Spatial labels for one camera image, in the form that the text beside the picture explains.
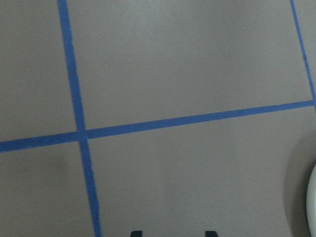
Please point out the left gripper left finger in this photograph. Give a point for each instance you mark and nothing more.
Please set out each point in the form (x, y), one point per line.
(136, 234)

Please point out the cream white plate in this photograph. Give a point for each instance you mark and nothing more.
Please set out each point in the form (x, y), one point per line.
(311, 203)

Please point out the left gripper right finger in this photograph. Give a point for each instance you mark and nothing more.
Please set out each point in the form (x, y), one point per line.
(211, 234)

